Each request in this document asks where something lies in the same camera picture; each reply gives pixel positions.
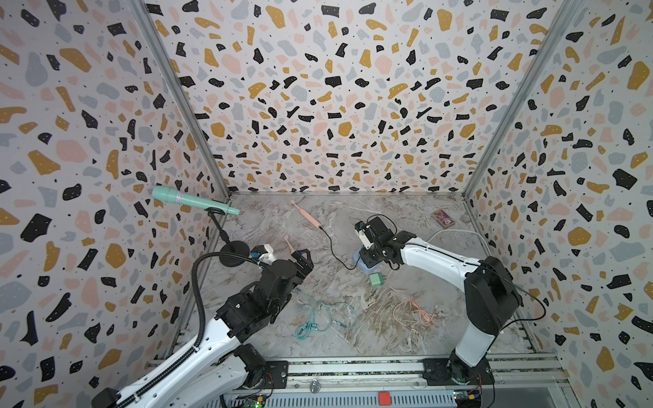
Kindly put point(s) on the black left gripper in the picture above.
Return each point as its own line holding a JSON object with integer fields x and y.
{"x": 303, "y": 261}

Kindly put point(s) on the black microphone stand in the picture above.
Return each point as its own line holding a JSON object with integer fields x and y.
{"x": 229, "y": 245}

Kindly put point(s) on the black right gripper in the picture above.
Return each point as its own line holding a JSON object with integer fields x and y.
{"x": 366, "y": 254}

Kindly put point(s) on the light blue power strip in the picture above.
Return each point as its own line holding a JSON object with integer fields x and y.
{"x": 362, "y": 266}

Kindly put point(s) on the small colourful card box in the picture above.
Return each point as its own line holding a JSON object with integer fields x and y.
{"x": 444, "y": 219}

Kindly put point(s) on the green plug adapter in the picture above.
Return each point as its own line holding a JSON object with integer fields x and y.
{"x": 376, "y": 280}

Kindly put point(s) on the pink toothbrush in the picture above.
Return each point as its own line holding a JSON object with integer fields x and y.
{"x": 289, "y": 244}
{"x": 317, "y": 224}

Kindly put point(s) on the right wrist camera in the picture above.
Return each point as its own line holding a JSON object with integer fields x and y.
{"x": 360, "y": 228}

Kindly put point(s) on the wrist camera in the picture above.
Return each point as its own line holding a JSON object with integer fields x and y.
{"x": 261, "y": 252}
{"x": 360, "y": 228}

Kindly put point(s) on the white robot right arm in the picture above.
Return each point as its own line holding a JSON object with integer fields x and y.
{"x": 489, "y": 291}

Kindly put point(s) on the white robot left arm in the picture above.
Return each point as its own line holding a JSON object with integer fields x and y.
{"x": 219, "y": 358}

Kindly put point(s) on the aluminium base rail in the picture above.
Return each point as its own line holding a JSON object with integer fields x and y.
{"x": 502, "y": 381}

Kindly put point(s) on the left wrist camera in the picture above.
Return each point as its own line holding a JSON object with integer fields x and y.
{"x": 261, "y": 252}

